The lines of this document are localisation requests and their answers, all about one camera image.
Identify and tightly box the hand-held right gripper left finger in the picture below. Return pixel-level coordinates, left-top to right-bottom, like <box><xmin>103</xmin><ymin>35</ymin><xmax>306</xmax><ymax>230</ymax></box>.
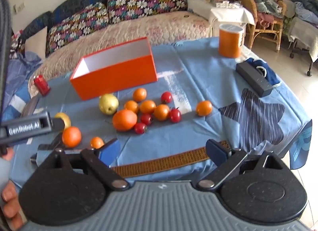
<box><xmin>45</xmin><ymin>139</ymin><xmax>130</xmax><ymax>192</ymax></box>

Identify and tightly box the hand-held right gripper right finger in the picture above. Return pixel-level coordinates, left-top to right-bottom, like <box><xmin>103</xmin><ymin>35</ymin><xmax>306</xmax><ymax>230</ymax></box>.
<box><xmin>196</xmin><ymin>139</ymin><xmax>284</xmax><ymax>192</ymax></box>

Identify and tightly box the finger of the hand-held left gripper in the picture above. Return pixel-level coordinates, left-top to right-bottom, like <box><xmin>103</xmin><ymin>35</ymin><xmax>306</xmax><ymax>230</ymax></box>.
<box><xmin>30</xmin><ymin>133</ymin><xmax>65</xmax><ymax>167</ymax></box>
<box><xmin>51</xmin><ymin>118</ymin><xmax>65</xmax><ymax>132</ymax></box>

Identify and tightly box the yellow pear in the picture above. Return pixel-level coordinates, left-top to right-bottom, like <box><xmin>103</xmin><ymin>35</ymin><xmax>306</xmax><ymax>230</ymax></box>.
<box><xmin>54</xmin><ymin>112</ymin><xmax>71</xmax><ymax>131</ymax></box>
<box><xmin>99</xmin><ymin>94</ymin><xmax>119</xmax><ymax>116</ymax></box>

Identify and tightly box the small orange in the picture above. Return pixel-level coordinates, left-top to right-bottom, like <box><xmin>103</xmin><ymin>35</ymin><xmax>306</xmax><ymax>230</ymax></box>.
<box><xmin>133</xmin><ymin>88</ymin><xmax>147</xmax><ymax>102</ymax></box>
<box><xmin>124</xmin><ymin>100</ymin><xmax>139</xmax><ymax>114</ymax></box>
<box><xmin>196</xmin><ymin>100</ymin><xmax>213</xmax><ymax>117</ymax></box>
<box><xmin>153</xmin><ymin>104</ymin><xmax>170</xmax><ymax>122</ymax></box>
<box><xmin>140</xmin><ymin>100</ymin><xmax>156</xmax><ymax>114</ymax></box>
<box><xmin>90</xmin><ymin>137</ymin><xmax>104</xmax><ymax>149</ymax></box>

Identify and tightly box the medium orange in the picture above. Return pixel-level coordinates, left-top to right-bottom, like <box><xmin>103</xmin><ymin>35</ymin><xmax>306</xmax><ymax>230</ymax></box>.
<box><xmin>62</xmin><ymin>126</ymin><xmax>82</xmax><ymax>148</ymax></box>

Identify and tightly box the large orange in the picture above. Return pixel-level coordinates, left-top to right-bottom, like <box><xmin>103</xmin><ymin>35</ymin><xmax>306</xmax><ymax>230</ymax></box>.
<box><xmin>112</xmin><ymin>109</ymin><xmax>138</xmax><ymax>132</ymax></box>

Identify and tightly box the orange cardboard box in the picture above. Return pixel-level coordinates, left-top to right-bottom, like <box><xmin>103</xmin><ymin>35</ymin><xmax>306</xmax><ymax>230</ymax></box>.
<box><xmin>70</xmin><ymin>37</ymin><xmax>158</xmax><ymax>101</ymax></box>

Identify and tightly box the person's left hand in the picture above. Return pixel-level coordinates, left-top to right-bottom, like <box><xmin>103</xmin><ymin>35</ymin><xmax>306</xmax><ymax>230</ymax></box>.
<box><xmin>0</xmin><ymin>147</ymin><xmax>24</xmax><ymax>230</ymax></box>

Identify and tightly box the grey round lid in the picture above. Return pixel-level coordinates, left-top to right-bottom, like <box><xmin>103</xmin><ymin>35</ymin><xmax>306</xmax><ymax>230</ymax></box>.
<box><xmin>20</xmin><ymin>96</ymin><xmax>40</xmax><ymax>118</ymax></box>

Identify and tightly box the light blue star tablecloth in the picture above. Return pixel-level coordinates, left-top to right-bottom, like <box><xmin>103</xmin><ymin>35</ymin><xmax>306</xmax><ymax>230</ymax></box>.
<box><xmin>7</xmin><ymin>37</ymin><xmax>313</xmax><ymax>189</ymax></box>

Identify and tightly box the red can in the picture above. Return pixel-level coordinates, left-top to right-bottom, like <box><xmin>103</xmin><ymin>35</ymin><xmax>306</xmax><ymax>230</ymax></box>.
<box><xmin>33</xmin><ymin>74</ymin><xmax>51</xmax><ymax>97</ymax></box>

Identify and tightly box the crumpled blue sheet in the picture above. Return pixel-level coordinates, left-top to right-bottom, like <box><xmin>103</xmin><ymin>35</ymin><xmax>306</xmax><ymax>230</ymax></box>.
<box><xmin>5</xmin><ymin>51</ymin><xmax>43</xmax><ymax>122</ymax></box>

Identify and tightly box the long black box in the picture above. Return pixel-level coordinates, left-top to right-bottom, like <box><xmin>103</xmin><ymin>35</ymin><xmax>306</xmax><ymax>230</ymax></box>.
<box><xmin>236</xmin><ymin>62</ymin><xmax>274</xmax><ymax>97</ymax></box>

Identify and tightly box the plain white pillow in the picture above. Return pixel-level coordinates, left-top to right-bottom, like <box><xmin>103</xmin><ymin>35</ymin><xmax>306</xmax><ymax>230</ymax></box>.
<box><xmin>25</xmin><ymin>26</ymin><xmax>48</xmax><ymax>60</ymax></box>

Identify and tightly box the patterned cloth bundle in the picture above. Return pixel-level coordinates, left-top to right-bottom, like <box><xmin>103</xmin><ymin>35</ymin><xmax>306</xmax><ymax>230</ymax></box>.
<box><xmin>11</xmin><ymin>30</ymin><xmax>25</xmax><ymax>56</ymax></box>

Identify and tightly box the dark blue cloth bag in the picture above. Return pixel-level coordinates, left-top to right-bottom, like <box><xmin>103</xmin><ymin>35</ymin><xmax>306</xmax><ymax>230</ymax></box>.
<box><xmin>245</xmin><ymin>58</ymin><xmax>282</xmax><ymax>89</ymax></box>

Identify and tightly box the floral daisy cushion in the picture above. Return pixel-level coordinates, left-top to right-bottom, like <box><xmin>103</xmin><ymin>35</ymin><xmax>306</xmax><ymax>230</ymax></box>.
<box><xmin>48</xmin><ymin>2</ymin><xmax>110</xmax><ymax>56</ymax></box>
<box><xmin>107</xmin><ymin>0</ymin><xmax>188</xmax><ymax>25</ymax></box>

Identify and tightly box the dark blue back cushion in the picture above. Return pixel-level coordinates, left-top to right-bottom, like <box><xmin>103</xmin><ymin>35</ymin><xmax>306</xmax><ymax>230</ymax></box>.
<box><xmin>18</xmin><ymin>11</ymin><xmax>52</xmax><ymax>45</ymax></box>
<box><xmin>50</xmin><ymin>0</ymin><xmax>108</xmax><ymax>20</ymax></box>

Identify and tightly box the orange round canister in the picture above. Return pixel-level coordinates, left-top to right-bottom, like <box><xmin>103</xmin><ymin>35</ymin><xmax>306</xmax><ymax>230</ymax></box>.
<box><xmin>218</xmin><ymin>24</ymin><xmax>245</xmax><ymax>58</ymax></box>

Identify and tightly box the quilted pink floral sofa cover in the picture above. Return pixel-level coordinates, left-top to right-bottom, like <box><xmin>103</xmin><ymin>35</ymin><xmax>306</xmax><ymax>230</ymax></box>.
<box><xmin>40</xmin><ymin>10</ymin><xmax>214</xmax><ymax>77</ymax></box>

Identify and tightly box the rattan armchair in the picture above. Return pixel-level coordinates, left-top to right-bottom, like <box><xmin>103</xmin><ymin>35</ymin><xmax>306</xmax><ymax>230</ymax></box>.
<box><xmin>225</xmin><ymin>0</ymin><xmax>286</xmax><ymax>53</ymax></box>

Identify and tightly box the white cloth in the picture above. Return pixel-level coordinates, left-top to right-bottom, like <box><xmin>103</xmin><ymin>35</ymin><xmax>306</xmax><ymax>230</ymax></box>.
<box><xmin>210</xmin><ymin>8</ymin><xmax>255</xmax><ymax>26</ymax></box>

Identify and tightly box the white sofa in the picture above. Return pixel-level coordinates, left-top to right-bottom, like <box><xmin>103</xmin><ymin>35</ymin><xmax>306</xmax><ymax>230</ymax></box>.
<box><xmin>18</xmin><ymin>0</ymin><xmax>219</xmax><ymax>77</ymax></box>

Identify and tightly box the office chair with clothes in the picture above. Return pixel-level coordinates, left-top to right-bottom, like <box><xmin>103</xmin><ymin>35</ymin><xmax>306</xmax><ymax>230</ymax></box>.
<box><xmin>283</xmin><ymin>0</ymin><xmax>318</xmax><ymax>77</ymax></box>

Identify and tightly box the pile of clothes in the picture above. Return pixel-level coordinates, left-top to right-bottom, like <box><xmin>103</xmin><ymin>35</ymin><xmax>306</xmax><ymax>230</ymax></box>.
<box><xmin>232</xmin><ymin>0</ymin><xmax>286</xmax><ymax>19</ymax></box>

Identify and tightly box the brown woven strap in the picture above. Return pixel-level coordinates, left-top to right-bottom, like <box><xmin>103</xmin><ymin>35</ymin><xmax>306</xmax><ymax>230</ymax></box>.
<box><xmin>111</xmin><ymin>140</ymin><xmax>231</xmax><ymax>178</ymax></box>

